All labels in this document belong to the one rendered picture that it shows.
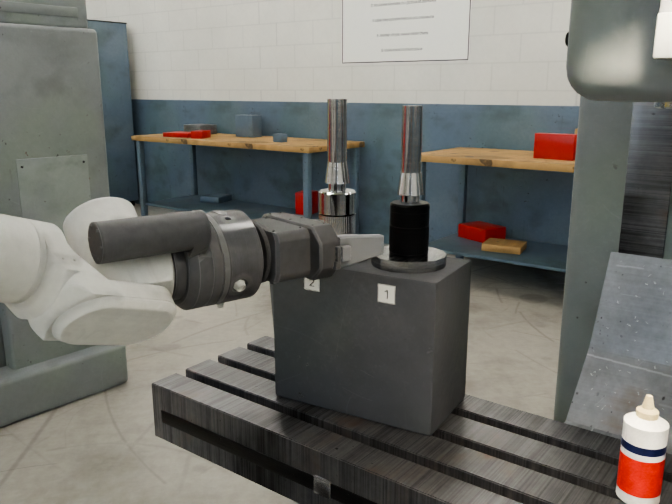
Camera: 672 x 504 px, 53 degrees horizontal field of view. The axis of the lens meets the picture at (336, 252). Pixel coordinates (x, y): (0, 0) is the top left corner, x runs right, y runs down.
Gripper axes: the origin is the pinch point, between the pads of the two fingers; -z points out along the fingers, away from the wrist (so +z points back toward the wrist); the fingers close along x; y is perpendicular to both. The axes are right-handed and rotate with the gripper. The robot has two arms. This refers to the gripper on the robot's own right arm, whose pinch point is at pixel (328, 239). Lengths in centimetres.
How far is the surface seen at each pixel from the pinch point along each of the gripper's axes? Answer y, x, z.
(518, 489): 23.4, -20.5, -8.4
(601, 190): -1.5, -3.6, -47.4
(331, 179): -5.1, 8.5, -6.9
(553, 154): 24, 197, -330
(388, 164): 46, 367, -344
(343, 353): 15.3, 2.8, -4.4
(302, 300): 9.5, 8.2, -2.2
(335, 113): -13.0, 8.3, -7.3
